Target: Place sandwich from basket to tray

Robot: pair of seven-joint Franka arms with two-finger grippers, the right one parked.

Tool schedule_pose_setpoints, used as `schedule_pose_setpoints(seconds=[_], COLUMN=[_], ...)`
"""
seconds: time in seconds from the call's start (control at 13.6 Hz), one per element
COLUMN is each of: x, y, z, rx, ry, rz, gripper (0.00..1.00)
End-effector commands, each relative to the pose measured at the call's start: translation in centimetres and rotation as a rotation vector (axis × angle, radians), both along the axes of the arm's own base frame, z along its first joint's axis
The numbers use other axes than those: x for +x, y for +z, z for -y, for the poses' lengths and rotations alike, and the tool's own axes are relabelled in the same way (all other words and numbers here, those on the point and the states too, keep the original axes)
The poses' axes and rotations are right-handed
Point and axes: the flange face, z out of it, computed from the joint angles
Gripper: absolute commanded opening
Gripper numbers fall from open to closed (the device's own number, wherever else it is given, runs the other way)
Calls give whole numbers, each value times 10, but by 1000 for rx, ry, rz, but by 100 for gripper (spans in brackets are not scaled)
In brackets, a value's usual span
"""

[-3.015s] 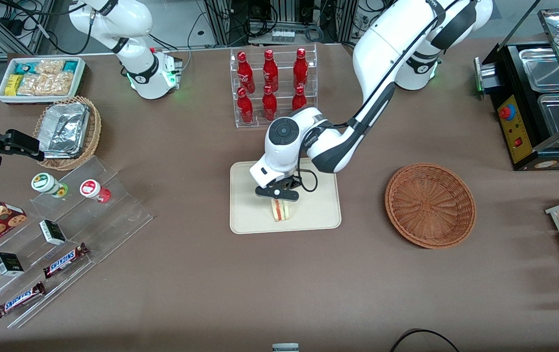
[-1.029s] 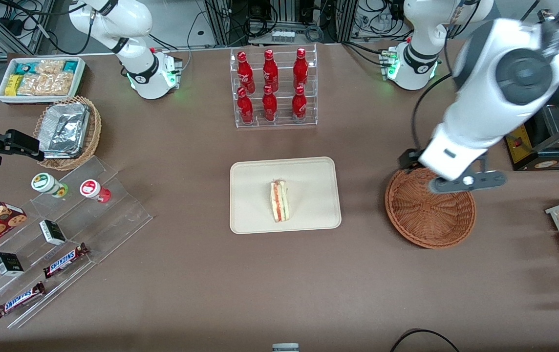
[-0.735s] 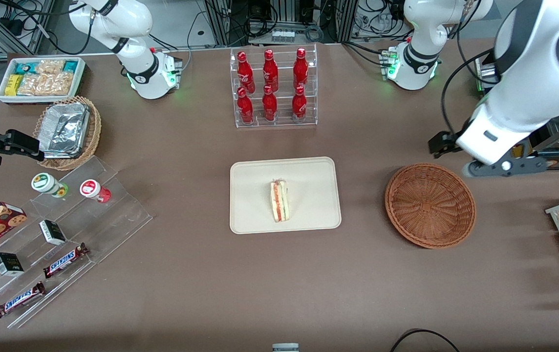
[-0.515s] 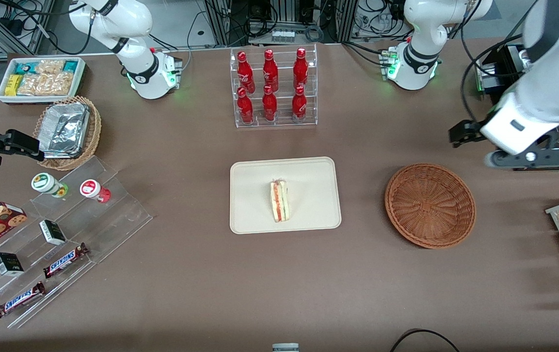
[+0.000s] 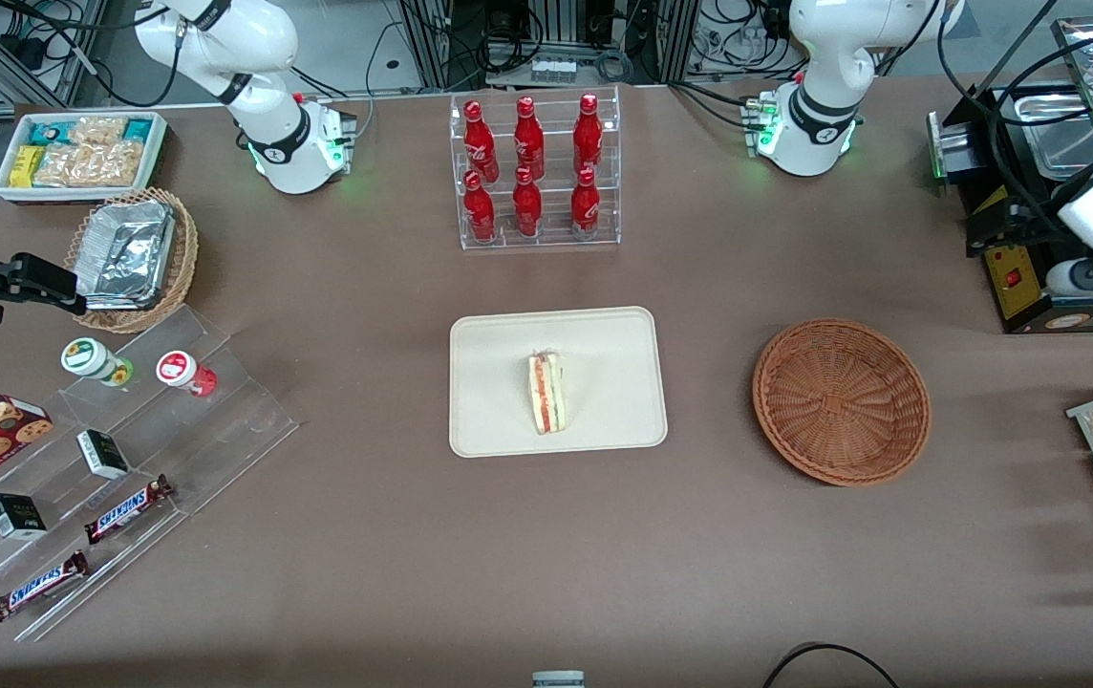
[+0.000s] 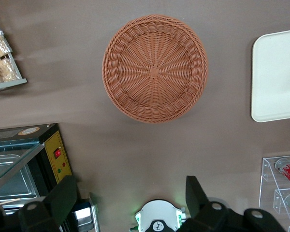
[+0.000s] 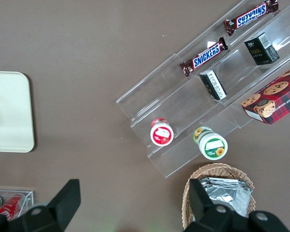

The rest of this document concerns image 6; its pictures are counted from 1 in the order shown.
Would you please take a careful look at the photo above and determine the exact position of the wooden skewer stick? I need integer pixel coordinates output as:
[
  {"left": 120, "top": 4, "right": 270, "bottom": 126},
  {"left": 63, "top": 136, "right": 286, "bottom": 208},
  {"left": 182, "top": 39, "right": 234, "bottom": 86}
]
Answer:
[{"left": 0, "top": 197, "right": 21, "bottom": 207}]

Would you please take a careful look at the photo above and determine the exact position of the silver black device box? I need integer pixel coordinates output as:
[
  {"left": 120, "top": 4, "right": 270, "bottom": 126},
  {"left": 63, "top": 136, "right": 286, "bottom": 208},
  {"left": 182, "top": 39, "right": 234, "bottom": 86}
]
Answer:
[{"left": 71, "top": 191, "right": 102, "bottom": 232}]

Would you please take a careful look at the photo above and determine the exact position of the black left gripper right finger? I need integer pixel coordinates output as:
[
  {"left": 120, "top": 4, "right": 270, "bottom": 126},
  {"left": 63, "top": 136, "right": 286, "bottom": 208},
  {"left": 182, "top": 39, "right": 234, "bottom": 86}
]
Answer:
[{"left": 181, "top": 175, "right": 235, "bottom": 232}]

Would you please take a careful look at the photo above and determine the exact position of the cream plastic tray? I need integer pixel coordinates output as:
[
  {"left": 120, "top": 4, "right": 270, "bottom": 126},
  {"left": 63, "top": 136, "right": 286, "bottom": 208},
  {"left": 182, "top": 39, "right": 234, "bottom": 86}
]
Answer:
[{"left": 250, "top": 28, "right": 290, "bottom": 123}]

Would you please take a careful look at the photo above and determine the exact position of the black food warmer yellow panel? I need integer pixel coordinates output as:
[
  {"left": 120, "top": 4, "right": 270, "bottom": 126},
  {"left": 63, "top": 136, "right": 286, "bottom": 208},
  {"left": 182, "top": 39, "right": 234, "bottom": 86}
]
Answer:
[{"left": 0, "top": 123, "right": 74, "bottom": 215}]

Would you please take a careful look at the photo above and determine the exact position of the brown round wicker basket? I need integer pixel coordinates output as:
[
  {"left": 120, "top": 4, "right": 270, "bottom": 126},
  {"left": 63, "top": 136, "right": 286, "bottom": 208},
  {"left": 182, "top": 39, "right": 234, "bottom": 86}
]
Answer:
[{"left": 101, "top": 14, "right": 209, "bottom": 124}]

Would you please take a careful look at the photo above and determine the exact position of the grey metal tray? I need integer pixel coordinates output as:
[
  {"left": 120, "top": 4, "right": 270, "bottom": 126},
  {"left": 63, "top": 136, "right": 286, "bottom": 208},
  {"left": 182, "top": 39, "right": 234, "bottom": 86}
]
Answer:
[{"left": 0, "top": 9, "right": 28, "bottom": 93}]

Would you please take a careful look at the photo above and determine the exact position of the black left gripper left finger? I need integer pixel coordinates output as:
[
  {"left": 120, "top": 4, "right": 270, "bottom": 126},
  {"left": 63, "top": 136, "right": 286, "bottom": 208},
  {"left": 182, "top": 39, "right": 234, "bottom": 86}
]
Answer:
[{"left": 18, "top": 175, "right": 78, "bottom": 232}]

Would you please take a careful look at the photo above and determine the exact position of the clear acrylic bottle rack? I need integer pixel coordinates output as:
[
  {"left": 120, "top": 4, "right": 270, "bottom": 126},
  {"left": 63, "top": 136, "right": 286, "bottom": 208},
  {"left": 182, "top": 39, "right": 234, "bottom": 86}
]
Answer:
[{"left": 258, "top": 154, "right": 290, "bottom": 232}]

